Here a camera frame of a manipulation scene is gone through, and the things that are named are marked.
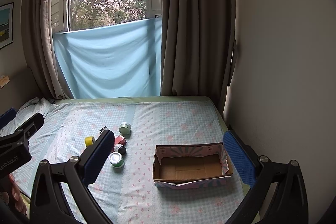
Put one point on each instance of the green mattress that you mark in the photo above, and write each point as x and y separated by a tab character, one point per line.
136	99

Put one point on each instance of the framed wall picture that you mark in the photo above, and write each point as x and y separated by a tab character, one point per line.
6	25

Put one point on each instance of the checkered floral bedsheet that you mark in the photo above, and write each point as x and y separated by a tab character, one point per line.
136	150

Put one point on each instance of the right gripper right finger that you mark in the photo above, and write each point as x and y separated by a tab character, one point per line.
289	202

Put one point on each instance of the red small box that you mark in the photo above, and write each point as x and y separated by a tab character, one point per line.
120	140

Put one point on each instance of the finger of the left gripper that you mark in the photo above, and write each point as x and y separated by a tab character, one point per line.
7	117
30	126

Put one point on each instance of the brown right curtain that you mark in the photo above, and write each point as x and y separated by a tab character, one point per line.
197	44

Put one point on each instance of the grey jar black lid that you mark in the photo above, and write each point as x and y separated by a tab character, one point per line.
120	148

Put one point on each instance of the wooden headboard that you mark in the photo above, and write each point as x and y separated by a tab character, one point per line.
21	88

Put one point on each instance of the person's left hand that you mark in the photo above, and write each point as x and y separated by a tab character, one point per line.
14	193

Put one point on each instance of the brown left curtain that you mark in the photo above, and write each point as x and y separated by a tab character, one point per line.
38	48

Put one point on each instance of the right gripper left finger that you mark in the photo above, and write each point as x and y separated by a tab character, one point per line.
48	201

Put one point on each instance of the green jar white lid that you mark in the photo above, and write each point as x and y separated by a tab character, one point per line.
116	160

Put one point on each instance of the light blue hanging cloth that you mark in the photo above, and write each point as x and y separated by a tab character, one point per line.
122	60

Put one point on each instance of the brown curtain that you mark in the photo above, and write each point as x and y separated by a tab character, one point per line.
197	44
38	48

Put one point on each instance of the yellow tape roll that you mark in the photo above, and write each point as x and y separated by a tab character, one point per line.
90	140

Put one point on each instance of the patterned cardboard box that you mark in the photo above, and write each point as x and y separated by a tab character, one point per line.
182	167

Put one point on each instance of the pale green cream jar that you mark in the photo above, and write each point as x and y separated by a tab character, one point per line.
125	128

